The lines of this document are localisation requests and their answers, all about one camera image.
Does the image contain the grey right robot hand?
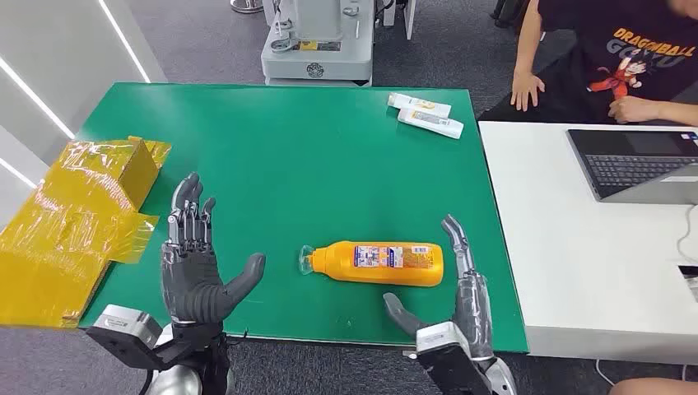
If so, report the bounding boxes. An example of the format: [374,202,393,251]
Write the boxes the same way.
[382,214,496,361]

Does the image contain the chrome chair base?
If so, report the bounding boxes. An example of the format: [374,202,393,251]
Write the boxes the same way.
[230,0,265,16]

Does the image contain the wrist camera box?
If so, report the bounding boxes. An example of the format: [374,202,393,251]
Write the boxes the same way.
[415,321,492,395]
[86,304,165,372]

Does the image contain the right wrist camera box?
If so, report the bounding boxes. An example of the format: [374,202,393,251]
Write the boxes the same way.
[415,321,492,395]

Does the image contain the white tube yellow print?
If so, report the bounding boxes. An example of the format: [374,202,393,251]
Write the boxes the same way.
[387,92,453,119]

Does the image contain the black items on floor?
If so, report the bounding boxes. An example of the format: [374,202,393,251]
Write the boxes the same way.
[489,0,526,30]

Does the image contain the white furniture panel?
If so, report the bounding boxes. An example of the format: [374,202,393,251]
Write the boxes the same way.
[381,0,416,40]

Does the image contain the dark grey laptop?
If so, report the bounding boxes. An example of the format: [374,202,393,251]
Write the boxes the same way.
[565,128,698,207]

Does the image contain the dark flat device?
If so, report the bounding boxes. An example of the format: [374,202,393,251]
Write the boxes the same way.
[678,265,698,302]

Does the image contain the orange plastic bottle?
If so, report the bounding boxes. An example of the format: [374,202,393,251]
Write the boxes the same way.
[298,240,445,288]

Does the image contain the yellow taped cardboard box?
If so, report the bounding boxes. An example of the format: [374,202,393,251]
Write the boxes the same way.
[0,136,173,330]

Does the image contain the white cable on desk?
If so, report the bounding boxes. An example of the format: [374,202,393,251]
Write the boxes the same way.
[676,204,698,266]

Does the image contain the person's left hand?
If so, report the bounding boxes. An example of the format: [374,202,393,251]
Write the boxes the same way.
[607,95,663,125]

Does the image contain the person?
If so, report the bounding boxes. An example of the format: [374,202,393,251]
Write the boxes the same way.
[477,0,698,128]

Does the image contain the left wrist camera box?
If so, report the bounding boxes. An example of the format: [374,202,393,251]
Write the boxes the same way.
[86,304,165,372]

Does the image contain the person's knee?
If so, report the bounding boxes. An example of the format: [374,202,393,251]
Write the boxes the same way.
[607,377,698,395]

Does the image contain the white tube grey label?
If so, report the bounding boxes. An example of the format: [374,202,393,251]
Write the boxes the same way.
[397,108,465,141]

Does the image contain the grey machine base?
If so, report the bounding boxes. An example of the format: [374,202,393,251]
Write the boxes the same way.
[260,0,377,88]

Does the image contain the white cable under desk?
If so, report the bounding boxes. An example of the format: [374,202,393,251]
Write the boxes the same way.
[594,360,617,387]

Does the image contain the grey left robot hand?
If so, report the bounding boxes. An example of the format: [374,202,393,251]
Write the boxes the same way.
[161,172,268,326]

